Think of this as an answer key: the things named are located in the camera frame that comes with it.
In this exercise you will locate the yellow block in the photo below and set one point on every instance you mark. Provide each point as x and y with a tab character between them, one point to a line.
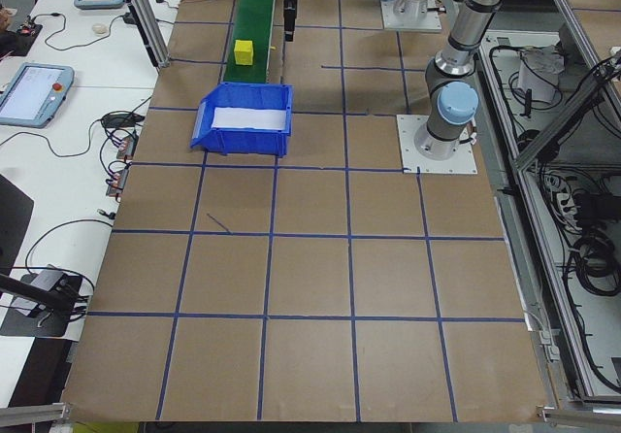
243	52

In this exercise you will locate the green conveyor belt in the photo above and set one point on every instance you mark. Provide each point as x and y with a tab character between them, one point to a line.
247	10

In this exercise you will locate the white bin liner sheet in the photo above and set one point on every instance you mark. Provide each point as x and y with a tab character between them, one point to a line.
250	118

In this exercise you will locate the blue plastic bin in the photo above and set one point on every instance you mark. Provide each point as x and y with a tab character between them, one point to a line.
242	144

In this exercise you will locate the small black power adapter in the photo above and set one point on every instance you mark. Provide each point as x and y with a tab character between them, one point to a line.
129	18

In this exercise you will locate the small white round object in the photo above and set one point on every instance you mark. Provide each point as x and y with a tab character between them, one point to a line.
99	28

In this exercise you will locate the small brown circuit board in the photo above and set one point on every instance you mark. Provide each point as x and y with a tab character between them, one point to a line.
127	147
118	183

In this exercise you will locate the white desk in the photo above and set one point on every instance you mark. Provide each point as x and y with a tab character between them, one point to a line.
73	64

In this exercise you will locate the teach pendant with red button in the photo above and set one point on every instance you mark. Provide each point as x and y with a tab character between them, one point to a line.
29	93

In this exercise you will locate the black electronics device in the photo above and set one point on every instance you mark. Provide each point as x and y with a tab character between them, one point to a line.
19	40

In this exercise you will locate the white power strip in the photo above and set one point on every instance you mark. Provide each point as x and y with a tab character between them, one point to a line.
565	202

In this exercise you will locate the black flat panel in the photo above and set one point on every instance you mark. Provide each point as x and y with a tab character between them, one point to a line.
12	224

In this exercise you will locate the black power brick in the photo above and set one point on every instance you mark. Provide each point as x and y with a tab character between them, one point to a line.
589	207

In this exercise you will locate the grey box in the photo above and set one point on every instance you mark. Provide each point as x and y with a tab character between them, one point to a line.
46	277

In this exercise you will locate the black stand pole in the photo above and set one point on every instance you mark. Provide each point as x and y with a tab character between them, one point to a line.
24	291

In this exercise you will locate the short aluminium profile bar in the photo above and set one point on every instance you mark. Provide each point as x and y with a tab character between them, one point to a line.
572	409
34	411

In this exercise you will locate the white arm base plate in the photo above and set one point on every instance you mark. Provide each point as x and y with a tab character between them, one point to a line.
388	23
412	161

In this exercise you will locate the aluminium profile post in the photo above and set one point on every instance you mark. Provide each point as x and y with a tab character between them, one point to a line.
145	20

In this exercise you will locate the V-shaped metal bar frame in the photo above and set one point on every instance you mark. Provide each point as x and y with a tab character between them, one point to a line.
558	122

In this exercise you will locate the black stand base plate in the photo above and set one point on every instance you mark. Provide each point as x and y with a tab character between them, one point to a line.
48	323

